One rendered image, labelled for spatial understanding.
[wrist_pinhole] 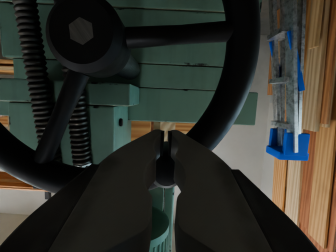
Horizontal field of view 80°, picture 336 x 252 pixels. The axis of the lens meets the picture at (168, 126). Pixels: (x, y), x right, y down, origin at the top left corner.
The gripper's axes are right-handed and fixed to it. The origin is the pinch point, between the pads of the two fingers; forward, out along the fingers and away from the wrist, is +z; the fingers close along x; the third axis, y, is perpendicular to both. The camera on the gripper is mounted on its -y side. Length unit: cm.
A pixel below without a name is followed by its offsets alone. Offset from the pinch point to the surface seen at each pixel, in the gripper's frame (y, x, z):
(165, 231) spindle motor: 42.7, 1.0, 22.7
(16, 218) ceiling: 263, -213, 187
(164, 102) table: 6.9, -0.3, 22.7
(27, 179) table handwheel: 6.9, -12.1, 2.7
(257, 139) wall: 135, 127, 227
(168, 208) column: 56, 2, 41
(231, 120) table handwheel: 1.3, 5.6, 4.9
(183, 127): 18.4, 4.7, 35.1
